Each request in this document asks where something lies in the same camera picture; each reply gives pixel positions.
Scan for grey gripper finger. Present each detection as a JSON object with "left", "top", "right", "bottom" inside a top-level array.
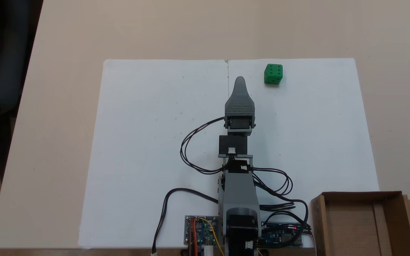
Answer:
[{"left": 225, "top": 76, "right": 256, "bottom": 118}]

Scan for green dice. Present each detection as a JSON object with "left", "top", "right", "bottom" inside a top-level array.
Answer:
[{"left": 264, "top": 64, "right": 284, "bottom": 85}]

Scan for white paper sheet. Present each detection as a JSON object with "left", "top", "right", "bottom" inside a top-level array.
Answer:
[
  {"left": 78, "top": 59, "right": 230, "bottom": 249},
  {"left": 226, "top": 58, "right": 380, "bottom": 248}
]

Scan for blue circuit board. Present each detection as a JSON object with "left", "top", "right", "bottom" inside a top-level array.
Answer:
[{"left": 260, "top": 222, "right": 303, "bottom": 247}]

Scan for brown cardboard box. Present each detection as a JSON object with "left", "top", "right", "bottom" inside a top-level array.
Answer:
[{"left": 310, "top": 191, "right": 410, "bottom": 256}]

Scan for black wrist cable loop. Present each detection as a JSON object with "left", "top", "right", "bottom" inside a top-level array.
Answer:
[{"left": 251, "top": 166, "right": 294, "bottom": 197}]

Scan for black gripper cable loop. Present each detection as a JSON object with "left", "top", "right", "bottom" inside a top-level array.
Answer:
[{"left": 180, "top": 117, "right": 232, "bottom": 175}]

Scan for black power cable white plug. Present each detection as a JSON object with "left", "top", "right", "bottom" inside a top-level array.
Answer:
[{"left": 151, "top": 188, "right": 220, "bottom": 255}]

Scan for short black cable bundle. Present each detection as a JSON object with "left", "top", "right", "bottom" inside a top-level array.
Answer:
[{"left": 260, "top": 202, "right": 295, "bottom": 211}]

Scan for long black elbow cable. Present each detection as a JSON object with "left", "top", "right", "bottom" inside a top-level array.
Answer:
[{"left": 253, "top": 174, "right": 313, "bottom": 237}]

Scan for grey circuit board coloured wires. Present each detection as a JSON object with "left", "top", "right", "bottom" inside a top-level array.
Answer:
[{"left": 184, "top": 215, "right": 220, "bottom": 246}]

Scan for orange red wire pair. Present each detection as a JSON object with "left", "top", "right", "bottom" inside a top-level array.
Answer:
[{"left": 189, "top": 217, "right": 199, "bottom": 256}]

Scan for yellow wire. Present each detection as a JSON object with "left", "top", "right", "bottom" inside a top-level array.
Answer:
[{"left": 199, "top": 217, "right": 225, "bottom": 256}]

